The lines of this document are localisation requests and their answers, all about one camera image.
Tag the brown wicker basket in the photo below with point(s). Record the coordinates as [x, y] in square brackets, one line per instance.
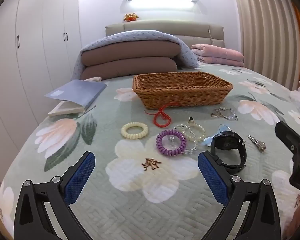
[180, 97]

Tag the light blue plastic charm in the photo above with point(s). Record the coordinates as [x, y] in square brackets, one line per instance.
[223, 130]

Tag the beige pleated curtain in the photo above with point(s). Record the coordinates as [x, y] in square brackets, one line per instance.
[265, 30]

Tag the orange plush toy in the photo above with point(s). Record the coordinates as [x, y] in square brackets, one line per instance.
[130, 17]

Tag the brown pillows with blue blanket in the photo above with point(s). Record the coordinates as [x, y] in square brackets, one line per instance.
[140, 35]

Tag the blue cover book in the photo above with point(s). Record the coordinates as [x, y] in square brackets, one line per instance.
[77, 90]

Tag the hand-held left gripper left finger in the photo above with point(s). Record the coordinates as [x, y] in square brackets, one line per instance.
[80, 177]

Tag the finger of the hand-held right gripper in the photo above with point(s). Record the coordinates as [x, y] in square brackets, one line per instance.
[287, 135]

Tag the folded pink blanket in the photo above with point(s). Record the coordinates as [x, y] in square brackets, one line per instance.
[220, 55]

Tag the beige padded headboard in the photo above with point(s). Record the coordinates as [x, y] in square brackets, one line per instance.
[190, 30]

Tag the silver keys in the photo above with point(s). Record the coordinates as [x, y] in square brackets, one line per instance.
[258, 145]

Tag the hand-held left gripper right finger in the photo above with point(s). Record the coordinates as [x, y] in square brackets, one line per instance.
[212, 177]

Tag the black pendant earring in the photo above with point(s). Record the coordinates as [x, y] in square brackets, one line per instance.
[190, 119]

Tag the white fluffy cloth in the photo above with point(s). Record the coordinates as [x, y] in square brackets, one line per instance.
[96, 79]

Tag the black wristwatch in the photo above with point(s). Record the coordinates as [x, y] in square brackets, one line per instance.
[226, 141]

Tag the green floral quilt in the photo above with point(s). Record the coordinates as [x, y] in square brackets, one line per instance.
[127, 205]

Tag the white wardrobe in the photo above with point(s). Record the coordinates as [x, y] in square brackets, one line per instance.
[40, 30]

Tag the brown pillow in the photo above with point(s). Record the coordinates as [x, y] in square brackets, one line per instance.
[130, 50]
[130, 68]

